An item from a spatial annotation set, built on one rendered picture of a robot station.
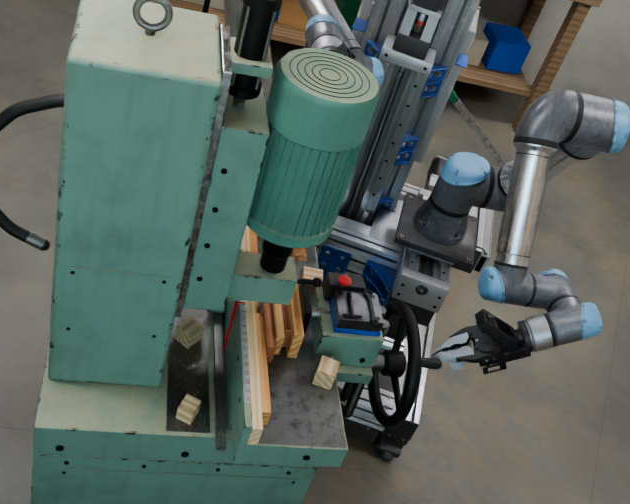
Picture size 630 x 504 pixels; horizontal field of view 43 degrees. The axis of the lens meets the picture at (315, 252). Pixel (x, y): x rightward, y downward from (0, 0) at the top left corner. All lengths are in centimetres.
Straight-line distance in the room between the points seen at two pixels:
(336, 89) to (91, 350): 69
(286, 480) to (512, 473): 128
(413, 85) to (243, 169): 87
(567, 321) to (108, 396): 96
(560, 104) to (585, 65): 355
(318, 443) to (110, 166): 64
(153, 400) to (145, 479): 18
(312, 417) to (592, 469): 168
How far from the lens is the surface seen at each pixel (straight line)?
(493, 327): 172
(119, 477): 173
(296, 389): 161
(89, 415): 163
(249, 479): 175
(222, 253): 145
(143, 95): 121
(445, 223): 219
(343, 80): 132
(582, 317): 179
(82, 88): 121
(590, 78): 541
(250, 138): 130
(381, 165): 224
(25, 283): 297
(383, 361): 183
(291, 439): 153
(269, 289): 157
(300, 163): 132
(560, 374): 332
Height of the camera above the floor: 212
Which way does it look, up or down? 40 degrees down
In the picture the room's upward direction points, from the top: 19 degrees clockwise
